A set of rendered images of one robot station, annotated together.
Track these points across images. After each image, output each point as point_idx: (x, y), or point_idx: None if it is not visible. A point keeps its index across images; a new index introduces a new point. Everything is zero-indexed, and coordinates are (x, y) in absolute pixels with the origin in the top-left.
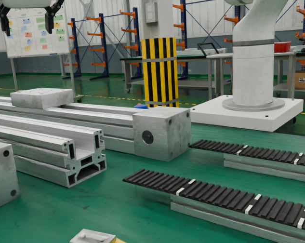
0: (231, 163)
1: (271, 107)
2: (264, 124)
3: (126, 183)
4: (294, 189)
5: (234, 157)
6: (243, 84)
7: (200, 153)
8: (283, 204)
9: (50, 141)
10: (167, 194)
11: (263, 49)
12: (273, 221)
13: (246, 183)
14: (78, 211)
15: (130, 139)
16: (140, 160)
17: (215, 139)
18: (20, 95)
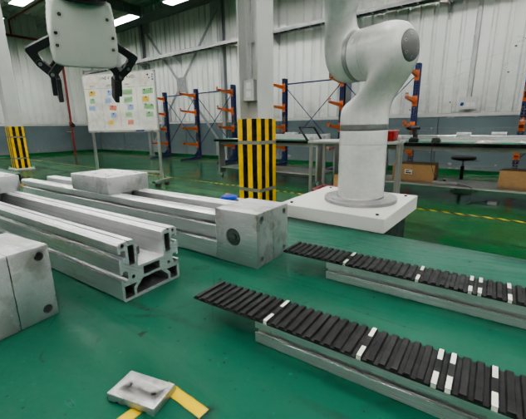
0: (335, 274)
1: (381, 204)
2: (374, 224)
3: None
4: (415, 315)
5: (339, 268)
6: (351, 175)
7: (297, 258)
8: (407, 346)
9: (104, 239)
10: None
11: (376, 135)
12: (395, 373)
13: (355, 304)
14: (130, 340)
15: (213, 238)
16: (223, 265)
17: (316, 239)
18: (83, 176)
